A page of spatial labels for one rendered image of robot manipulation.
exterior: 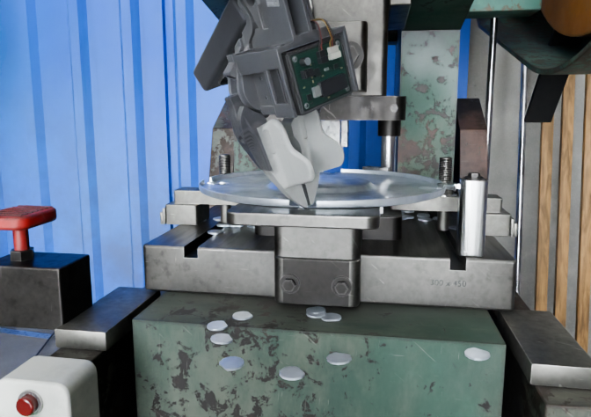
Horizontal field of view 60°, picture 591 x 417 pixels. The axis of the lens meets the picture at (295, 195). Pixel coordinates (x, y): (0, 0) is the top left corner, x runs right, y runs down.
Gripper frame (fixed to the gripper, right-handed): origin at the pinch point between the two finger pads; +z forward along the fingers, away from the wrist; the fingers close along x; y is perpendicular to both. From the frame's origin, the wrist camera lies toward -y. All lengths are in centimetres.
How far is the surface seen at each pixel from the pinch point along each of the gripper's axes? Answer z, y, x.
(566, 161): 48, -34, 121
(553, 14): -4, -3, 57
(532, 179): 61, -52, 132
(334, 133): 1.5, -15.3, 18.9
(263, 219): 0.4, 0.4, -4.8
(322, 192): 3.1, -4.1, 5.7
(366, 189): 4.9, -2.7, 10.9
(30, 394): 9.6, -11.1, -26.8
